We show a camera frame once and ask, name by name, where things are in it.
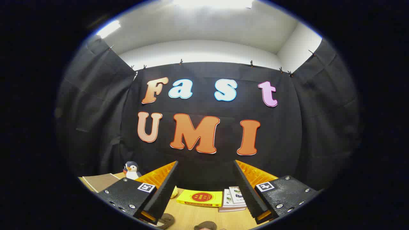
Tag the black backdrop cloth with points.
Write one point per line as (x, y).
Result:
(287, 127)

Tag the brown book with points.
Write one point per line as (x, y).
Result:
(230, 210)

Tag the blue white penguin plush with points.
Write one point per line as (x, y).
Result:
(132, 172)

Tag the brown fuzzy shoe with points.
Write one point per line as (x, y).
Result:
(206, 226)
(166, 220)

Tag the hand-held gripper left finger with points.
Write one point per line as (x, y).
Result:
(164, 195)

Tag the yellow round plush bun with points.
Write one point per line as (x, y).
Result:
(174, 192)

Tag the ceiling light panel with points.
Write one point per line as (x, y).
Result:
(212, 3)
(108, 28)

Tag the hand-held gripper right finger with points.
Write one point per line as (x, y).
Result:
(247, 195)

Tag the beige fabric storage box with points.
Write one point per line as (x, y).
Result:
(102, 182)

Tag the yellow book with red circle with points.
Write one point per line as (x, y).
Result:
(199, 197)

